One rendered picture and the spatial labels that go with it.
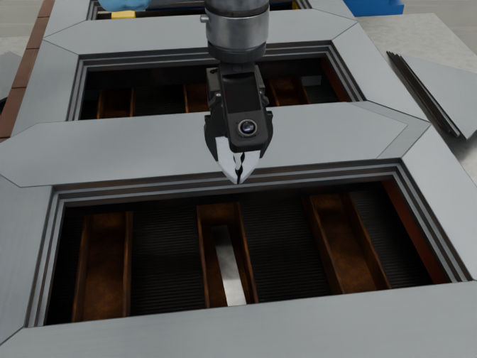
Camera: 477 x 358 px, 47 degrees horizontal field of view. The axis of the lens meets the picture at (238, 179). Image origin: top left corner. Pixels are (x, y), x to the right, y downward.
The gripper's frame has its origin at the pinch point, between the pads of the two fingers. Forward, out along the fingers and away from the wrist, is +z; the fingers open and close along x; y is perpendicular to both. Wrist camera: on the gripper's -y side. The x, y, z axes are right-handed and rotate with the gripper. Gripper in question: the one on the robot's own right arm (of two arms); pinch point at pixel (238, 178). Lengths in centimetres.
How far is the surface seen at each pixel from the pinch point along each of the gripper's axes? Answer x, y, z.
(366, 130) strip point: -25.0, 17.4, 5.5
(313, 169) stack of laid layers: -13.6, 9.1, 6.7
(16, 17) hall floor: 102, 285, 91
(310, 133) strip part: -15.0, 17.8, 5.6
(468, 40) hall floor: -162, 219, 90
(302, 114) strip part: -15.0, 23.8, 5.6
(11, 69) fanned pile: 49, 74, 19
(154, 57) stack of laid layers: 12, 53, 7
